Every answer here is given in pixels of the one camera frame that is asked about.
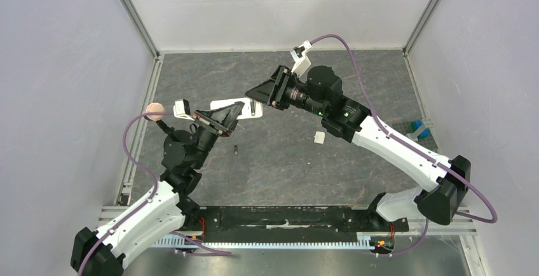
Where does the light blue toothed cable duct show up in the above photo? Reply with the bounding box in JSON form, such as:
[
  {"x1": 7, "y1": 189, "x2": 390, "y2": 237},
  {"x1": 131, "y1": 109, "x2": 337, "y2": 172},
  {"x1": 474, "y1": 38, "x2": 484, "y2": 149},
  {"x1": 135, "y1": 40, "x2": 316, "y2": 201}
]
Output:
[{"x1": 151, "y1": 234, "x2": 375, "y2": 251}]

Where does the white battery cover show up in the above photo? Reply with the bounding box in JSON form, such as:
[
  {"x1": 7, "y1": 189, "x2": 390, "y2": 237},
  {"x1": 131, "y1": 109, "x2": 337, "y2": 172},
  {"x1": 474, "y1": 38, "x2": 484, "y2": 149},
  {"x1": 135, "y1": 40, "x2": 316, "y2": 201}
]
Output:
[{"x1": 314, "y1": 131, "x2": 325, "y2": 144}]

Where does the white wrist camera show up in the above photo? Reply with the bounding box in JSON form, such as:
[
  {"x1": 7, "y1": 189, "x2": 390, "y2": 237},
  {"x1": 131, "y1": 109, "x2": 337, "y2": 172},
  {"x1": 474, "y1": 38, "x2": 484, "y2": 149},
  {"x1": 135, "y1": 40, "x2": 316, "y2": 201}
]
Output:
[
  {"x1": 173, "y1": 99, "x2": 194, "y2": 121},
  {"x1": 290, "y1": 40, "x2": 312, "y2": 78}
]

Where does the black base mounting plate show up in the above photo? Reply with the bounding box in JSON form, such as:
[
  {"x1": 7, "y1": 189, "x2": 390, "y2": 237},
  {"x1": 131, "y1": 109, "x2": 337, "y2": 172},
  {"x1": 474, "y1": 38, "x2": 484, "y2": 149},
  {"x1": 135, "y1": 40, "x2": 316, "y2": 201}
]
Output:
[{"x1": 180, "y1": 205, "x2": 409, "y2": 243}]

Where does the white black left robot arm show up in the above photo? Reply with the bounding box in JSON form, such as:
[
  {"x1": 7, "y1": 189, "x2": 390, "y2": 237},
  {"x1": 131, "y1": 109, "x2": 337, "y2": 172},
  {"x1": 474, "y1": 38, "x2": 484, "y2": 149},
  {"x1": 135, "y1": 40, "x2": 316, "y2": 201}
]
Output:
[{"x1": 71, "y1": 100, "x2": 245, "y2": 275}]

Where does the black stand with pink knob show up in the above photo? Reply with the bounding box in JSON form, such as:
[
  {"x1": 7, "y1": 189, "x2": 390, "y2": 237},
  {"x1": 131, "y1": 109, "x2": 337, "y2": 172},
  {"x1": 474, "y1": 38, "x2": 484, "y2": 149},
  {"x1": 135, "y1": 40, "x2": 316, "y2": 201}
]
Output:
[{"x1": 144, "y1": 102, "x2": 174, "y2": 135}]

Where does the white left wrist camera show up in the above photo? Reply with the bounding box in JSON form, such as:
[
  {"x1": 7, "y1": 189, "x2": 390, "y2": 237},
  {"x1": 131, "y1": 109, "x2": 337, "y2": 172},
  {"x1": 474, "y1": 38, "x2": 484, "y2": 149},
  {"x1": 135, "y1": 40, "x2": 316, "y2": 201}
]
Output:
[{"x1": 173, "y1": 99, "x2": 194, "y2": 121}]

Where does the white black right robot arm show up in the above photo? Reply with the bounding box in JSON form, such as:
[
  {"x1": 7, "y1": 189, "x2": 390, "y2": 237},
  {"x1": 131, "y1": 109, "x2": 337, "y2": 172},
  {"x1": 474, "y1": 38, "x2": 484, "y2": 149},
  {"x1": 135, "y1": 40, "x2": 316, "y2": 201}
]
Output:
[{"x1": 246, "y1": 66, "x2": 471, "y2": 230}]

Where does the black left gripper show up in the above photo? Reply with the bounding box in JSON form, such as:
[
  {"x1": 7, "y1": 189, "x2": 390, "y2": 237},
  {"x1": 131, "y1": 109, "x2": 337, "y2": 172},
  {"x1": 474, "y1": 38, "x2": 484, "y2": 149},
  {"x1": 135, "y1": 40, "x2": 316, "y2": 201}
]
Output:
[{"x1": 190, "y1": 102, "x2": 246, "y2": 170}]

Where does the grey lego baseplate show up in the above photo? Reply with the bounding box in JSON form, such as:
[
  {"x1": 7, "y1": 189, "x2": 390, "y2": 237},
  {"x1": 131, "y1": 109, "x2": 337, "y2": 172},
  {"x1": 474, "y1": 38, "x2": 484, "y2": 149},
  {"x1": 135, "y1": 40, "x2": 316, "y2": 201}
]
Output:
[{"x1": 403, "y1": 120, "x2": 439, "y2": 152}]

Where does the red and white remote control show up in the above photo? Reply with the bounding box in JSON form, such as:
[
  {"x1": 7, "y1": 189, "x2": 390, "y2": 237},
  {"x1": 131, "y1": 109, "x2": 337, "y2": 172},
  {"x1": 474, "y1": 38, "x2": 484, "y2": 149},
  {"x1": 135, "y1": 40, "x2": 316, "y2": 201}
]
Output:
[{"x1": 210, "y1": 97, "x2": 263, "y2": 120}]

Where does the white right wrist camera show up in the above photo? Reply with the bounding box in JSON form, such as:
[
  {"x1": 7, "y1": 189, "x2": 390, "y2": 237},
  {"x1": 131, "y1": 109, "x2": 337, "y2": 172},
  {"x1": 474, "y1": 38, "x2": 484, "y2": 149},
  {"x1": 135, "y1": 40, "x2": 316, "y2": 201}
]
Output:
[{"x1": 290, "y1": 40, "x2": 312, "y2": 78}]

